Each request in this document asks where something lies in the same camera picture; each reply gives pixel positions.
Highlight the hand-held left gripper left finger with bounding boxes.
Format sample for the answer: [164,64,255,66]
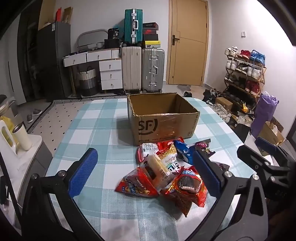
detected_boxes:
[22,148,104,241]

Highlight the brown paper bag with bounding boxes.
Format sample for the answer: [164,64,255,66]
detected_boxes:
[259,120,285,147]

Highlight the pile of assorted shoes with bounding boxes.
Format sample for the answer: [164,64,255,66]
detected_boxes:
[183,89,234,119]

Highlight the woven laundry basket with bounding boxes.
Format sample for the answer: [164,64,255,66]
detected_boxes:
[77,67,99,97]

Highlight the brown cardboard sheet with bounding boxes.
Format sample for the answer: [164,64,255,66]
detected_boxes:
[63,6,73,24]

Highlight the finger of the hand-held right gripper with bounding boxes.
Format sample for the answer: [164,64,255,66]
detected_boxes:
[255,137,296,163]
[237,146,292,179]

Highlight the teal suitcase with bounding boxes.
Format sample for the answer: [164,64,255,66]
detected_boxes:
[124,9,143,45]

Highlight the grey oval mirror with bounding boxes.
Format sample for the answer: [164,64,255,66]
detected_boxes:
[76,29,109,50]

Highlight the blue cookie packet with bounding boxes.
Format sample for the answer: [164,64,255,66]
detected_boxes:
[173,139,197,163]

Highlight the black storage box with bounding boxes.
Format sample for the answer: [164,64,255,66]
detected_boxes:
[104,39,122,49]

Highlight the red cookie stick packet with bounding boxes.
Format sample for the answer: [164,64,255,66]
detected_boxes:
[115,167,162,199]

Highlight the white red small snack packet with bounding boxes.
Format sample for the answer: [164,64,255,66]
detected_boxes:
[136,142,160,163]

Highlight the white tumbler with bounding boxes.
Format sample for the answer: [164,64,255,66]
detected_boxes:
[12,124,33,151]

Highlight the dotted patterned rug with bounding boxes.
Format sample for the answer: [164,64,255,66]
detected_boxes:
[27,98,128,158]

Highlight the dark glass wardrobe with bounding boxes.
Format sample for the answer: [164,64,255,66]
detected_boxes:
[17,0,50,102]

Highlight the purple cartoon snack packet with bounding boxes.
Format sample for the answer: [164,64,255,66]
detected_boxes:
[194,139,216,158]

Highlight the white electric kettle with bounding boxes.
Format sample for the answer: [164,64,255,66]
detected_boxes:
[0,119,19,156]

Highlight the silver suitcase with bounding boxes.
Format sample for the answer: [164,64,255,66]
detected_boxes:
[142,48,165,93]

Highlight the black paper bag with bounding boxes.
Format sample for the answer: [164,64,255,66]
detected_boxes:
[231,119,252,142]

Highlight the black printed bag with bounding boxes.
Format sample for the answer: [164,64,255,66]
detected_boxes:
[107,28,121,40]

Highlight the teal checked tablecloth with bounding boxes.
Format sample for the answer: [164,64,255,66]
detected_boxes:
[45,97,257,241]

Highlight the rows of sneakers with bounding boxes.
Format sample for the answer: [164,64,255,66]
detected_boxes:
[224,46,266,95]

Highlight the dark grey refrigerator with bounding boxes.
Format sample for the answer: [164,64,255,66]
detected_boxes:
[37,22,71,102]

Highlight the white drawer dresser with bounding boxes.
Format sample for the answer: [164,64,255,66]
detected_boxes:
[63,47,123,93]

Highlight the purple gift bag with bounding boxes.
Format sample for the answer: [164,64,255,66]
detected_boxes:
[250,91,279,139]

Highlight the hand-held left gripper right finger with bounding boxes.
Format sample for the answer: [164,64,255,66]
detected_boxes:
[193,149,270,241]

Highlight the beige suitcase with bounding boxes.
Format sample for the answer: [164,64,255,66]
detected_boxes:
[121,46,142,93]

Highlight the grey side cabinet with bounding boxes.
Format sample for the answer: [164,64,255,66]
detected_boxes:
[0,133,54,232]

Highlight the pale yellow wafer packet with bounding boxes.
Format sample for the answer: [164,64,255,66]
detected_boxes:
[143,153,172,184]

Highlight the wooden shoe rack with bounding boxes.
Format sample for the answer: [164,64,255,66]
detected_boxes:
[223,46,267,110]

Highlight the red chocolate pie packet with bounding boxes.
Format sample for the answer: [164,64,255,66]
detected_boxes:
[172,166,208,208]
[162,188,195,217]

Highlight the small brown cardboard box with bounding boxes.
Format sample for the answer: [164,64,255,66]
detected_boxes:
[215,97,233,112]

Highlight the wooden door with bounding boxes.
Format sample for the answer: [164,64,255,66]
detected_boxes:
[168,0,210,87]

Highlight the red noodle snack bag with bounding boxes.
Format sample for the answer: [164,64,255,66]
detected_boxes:
[157,140,184,177]

